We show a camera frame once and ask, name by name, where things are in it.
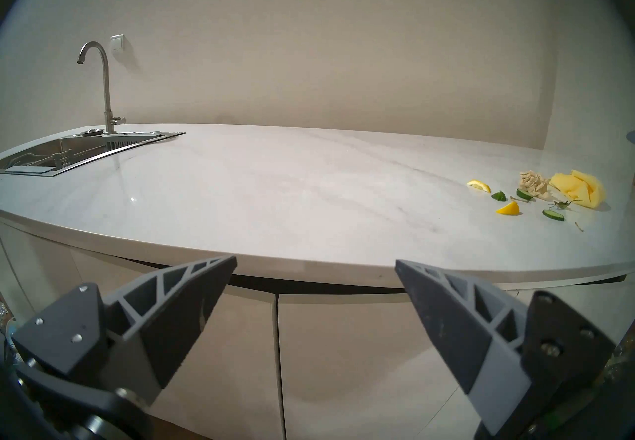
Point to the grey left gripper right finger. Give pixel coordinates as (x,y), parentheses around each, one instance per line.
(471,335)

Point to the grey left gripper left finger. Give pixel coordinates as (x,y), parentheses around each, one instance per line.
(149,325)

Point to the yellow cleaning cloth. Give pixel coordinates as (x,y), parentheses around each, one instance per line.
(580,188)

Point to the thick lemon wedge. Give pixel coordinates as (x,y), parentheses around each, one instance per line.
(509,209)

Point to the small green leaf piece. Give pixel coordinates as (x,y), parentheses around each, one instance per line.
(499,195)

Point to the cucumber slice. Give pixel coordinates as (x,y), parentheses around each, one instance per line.
(553,215)
(524,193)

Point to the thin lemon wedge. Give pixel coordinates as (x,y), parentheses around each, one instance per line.
(478,185)

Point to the green stem calyx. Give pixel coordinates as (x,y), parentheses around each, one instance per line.
(562,204)

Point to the beige crumpled food scrap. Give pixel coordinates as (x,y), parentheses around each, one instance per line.
(533,182)

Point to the stainless steel sink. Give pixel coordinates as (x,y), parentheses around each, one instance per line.
(49,156)

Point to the steel gooseneck faucet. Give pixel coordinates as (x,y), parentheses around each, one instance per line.
(105,92)

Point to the white wall switch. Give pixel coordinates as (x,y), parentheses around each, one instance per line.
(117,42)

